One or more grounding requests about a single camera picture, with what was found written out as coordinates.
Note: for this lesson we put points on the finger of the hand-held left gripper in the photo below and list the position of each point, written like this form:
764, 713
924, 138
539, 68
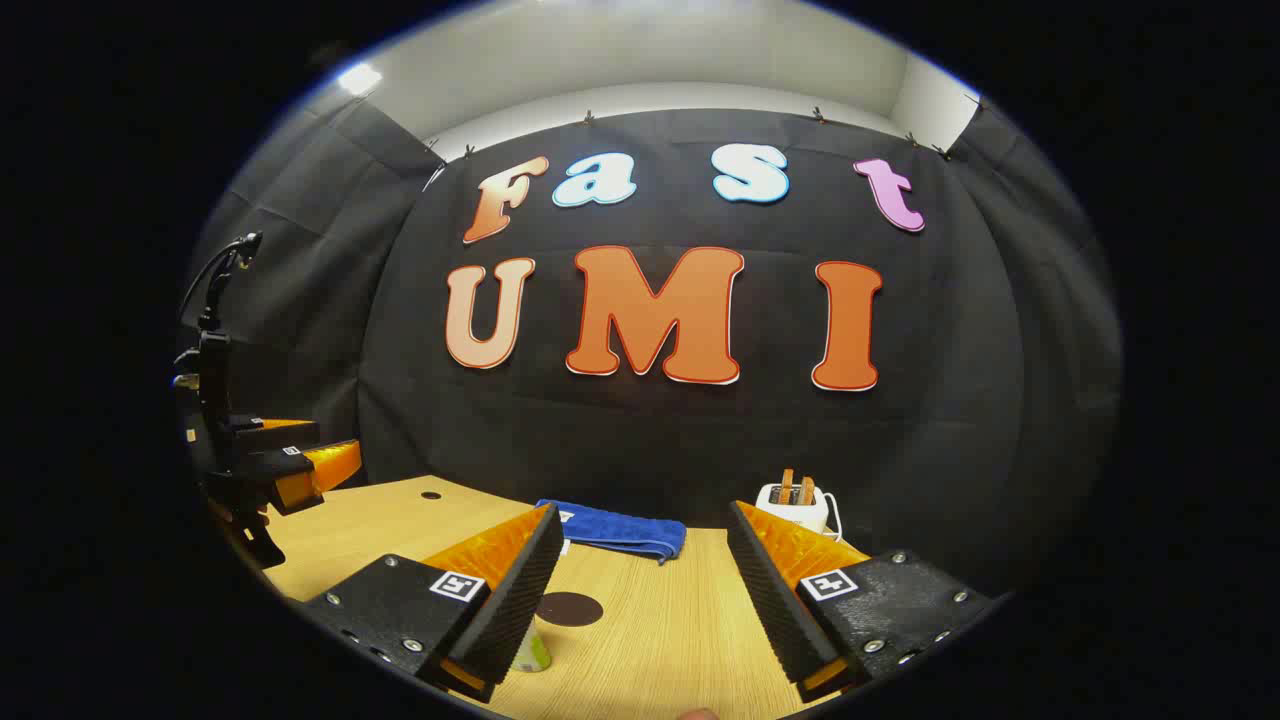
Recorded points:
275, 434
290, 470

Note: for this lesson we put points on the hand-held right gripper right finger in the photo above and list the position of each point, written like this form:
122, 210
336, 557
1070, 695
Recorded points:
775, 600

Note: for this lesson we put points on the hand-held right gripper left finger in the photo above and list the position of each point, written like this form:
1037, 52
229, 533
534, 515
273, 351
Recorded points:
510, 600

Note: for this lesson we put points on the clear water bottle green label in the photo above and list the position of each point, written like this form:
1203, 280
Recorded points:
534, 652

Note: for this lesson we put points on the dark round coaster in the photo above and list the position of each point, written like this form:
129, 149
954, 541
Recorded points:
570, 609

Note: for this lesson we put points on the white toaster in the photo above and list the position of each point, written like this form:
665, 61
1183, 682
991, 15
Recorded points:
795, 515

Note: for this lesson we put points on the blue towel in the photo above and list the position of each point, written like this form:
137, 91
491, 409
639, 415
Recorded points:
620, 528

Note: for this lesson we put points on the black backdrop cloth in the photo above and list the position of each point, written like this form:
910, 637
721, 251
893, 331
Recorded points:
700, 450

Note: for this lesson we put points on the ceiling light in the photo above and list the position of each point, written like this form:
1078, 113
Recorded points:
360, 78

